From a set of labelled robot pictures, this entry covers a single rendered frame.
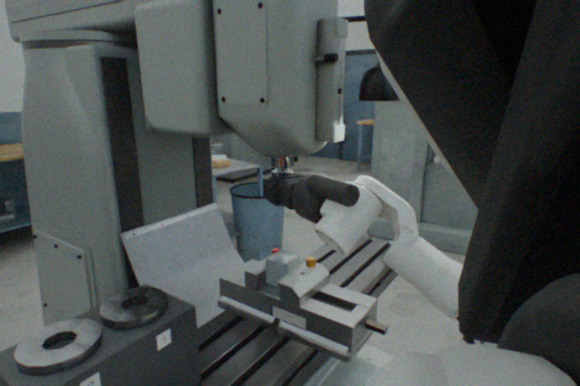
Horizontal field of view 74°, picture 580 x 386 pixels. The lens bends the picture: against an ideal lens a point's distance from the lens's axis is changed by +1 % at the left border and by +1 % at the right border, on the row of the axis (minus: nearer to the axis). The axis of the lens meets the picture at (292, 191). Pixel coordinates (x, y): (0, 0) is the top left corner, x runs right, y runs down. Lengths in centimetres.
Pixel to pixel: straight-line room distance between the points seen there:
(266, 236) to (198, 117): 240
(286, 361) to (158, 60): 64
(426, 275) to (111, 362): 42
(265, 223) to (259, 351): 230
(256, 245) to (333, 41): 256
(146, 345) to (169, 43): 54
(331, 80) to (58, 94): 64
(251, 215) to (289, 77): 241
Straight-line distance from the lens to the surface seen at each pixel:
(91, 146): 98
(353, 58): 784
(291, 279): 82
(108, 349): 55
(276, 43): 67
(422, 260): 58
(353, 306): 83
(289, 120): 67
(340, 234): 58
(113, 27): 100
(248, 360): 79
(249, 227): 308
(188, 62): 78
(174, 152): 107
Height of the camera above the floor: 143
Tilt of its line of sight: 15 degrees down
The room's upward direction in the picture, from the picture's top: straight up
